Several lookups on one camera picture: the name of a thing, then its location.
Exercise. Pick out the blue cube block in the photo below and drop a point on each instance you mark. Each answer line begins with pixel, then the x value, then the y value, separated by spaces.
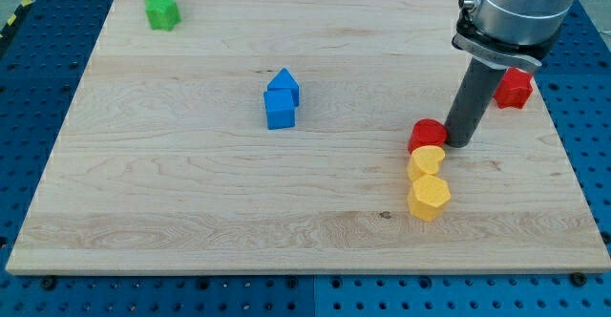
pixel 279 109

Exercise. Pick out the green star block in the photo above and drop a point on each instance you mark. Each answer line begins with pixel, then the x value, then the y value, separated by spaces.
pixel 162 14

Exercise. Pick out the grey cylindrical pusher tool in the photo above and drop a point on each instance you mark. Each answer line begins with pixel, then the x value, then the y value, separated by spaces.
pixel 474 95

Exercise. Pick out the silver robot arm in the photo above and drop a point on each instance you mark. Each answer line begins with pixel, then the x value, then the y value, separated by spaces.
pixel 509 33

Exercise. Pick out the red round block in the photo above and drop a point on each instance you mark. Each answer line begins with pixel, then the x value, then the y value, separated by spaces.
pixel 427 131

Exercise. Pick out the wooden board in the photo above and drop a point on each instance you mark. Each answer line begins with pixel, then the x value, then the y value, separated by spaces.
pixel 164 164

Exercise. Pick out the red star block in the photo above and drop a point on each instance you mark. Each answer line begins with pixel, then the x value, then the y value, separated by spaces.
pixel 514 89

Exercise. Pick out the yellow hexagon block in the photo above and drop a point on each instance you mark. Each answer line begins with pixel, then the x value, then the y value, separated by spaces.
pixel 428 197

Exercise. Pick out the yellow heart block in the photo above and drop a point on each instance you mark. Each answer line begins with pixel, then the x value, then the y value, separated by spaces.
pixel 425 160

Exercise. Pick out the blue triangle block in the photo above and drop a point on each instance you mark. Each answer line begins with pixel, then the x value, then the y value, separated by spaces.
pixel 284 80

